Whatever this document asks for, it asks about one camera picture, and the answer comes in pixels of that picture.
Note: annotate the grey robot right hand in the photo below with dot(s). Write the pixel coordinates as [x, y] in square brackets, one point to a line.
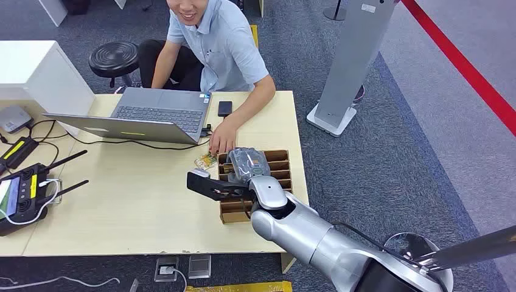
[246, 163]

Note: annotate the person's left hand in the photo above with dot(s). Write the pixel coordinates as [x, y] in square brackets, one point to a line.
[222, 139]

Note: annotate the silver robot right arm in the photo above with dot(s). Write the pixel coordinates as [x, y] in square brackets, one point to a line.
[300, 231]

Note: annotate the person's left forearm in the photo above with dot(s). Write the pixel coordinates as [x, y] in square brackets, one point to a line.
[252, 102]

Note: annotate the person's right forearm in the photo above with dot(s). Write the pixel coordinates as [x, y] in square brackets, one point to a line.
[160, 72]

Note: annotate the cardboard slotted card box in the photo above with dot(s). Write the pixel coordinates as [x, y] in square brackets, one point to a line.
[238, 209]

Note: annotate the person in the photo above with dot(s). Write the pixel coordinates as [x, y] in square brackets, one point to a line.
[225, 48]

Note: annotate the black smartphone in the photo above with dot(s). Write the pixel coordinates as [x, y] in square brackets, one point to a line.
[225, 109]

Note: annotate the grey open laptop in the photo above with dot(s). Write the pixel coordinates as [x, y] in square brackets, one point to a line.
[161, 113]

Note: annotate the yellow chair back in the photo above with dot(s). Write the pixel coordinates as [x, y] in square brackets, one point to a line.
[254, 34]

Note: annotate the grey floor socket cover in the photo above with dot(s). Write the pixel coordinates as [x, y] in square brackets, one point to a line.
[199, 266]

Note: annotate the yellow floor strip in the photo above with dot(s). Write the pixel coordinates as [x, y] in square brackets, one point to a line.
[242, 287]

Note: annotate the floor socket with white plug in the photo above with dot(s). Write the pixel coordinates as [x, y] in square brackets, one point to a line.
[166, 269]

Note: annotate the black round stool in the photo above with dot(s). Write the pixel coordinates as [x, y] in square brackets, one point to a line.
[114, 58]

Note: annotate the grey standing pillar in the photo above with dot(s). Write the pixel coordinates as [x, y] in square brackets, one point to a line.
[354, 60]

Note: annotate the round stanchion base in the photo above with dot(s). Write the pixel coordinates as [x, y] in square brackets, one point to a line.
[334, 13]

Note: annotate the white cabinet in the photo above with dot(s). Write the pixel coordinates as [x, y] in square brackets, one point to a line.
[36, 76]

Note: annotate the black remote controller with antennas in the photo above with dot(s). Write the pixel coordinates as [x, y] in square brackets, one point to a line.
[24, 193]

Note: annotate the black adapter with yellow label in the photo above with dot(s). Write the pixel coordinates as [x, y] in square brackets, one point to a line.
[17, 152]

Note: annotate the small grey router box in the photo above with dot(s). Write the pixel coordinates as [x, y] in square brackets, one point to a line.
[14, 119]

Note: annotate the white furniture panel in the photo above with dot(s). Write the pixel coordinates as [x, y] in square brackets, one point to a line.
[54, 10]

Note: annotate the red barrier belt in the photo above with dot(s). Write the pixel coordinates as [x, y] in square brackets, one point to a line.
[463, 68]

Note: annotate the dark grey robot bar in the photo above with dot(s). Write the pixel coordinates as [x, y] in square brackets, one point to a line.
[471, 246]

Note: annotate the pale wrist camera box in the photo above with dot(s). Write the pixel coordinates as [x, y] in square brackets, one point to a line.
[200, 173]

